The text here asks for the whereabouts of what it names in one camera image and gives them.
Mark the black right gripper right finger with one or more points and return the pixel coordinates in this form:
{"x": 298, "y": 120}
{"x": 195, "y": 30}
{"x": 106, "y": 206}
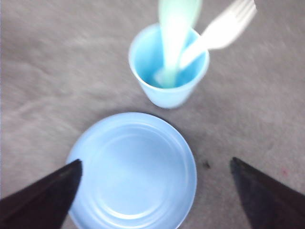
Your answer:
{"x": 267, "y": 203}

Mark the blue plastic plate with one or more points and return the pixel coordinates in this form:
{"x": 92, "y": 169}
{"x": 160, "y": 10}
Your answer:
{"x": 138, "y": 172}

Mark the white plastic fork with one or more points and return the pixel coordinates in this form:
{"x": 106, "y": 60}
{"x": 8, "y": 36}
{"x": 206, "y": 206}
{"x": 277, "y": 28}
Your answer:
{"x": 222, "y": 31}

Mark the mint green plastic spoon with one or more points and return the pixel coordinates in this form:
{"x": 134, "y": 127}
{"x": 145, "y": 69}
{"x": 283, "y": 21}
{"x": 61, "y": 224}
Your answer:
{"x": 176, "y": 18}

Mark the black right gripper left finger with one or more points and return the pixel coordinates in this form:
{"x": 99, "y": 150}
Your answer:
{"x": 43, "y": 204}

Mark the light blue plastic cup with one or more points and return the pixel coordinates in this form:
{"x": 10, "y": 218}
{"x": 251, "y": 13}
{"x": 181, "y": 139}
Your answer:
{"x": 146, "y": 58}

